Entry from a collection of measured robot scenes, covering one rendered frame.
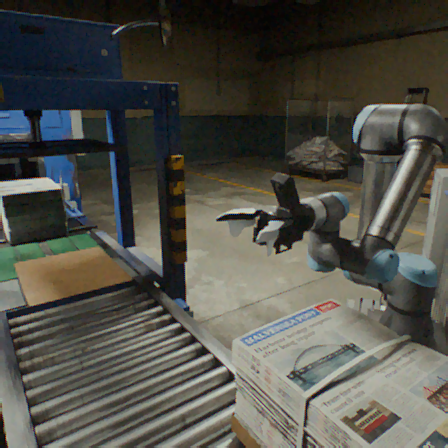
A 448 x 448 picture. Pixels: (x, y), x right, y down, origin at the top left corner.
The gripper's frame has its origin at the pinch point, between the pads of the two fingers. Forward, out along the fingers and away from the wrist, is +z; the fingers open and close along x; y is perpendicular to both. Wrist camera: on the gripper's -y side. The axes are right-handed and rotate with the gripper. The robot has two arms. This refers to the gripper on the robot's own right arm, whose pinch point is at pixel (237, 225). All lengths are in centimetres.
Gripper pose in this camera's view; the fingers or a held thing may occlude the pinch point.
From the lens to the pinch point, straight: 70.9
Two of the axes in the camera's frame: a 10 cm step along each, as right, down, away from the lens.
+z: -7.5, 2.0, -6.4
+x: -6.6, -3.5, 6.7
